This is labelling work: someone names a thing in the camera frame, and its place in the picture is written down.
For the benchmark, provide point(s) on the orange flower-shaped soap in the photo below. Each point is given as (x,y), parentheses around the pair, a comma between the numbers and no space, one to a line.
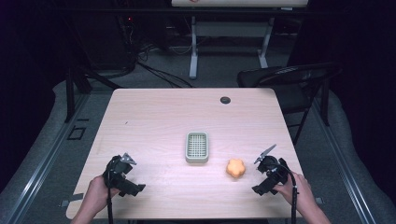
(235,168)

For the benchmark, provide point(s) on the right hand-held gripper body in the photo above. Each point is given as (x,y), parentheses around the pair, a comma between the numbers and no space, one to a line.
(270,178)

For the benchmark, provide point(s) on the person's right hand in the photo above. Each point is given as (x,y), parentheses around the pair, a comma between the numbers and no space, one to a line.
(297,191)

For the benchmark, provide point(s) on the black metal stand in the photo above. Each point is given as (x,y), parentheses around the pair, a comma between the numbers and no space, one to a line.
(70,93)

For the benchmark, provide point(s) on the grey floor rail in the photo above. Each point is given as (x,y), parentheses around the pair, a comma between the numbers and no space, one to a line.
(342,161)
(43,161)

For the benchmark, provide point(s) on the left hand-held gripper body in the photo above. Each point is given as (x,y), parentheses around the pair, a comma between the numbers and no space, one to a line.
(120,180)

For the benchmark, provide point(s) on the black table grommet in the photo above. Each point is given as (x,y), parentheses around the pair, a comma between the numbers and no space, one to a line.
(225,100)

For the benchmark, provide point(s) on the person's left hand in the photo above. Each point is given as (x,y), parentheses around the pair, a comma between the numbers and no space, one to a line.
(97,193)

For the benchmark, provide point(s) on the black folding chair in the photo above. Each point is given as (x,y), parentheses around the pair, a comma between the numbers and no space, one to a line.
(289,90)

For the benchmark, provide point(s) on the white-legged desk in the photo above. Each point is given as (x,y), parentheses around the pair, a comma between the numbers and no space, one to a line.
(230,29)

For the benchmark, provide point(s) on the grey-green soap dish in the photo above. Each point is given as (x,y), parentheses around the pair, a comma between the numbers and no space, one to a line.
(197,147)

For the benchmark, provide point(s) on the grey tape strip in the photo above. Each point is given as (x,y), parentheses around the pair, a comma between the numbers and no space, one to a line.
(72,199)

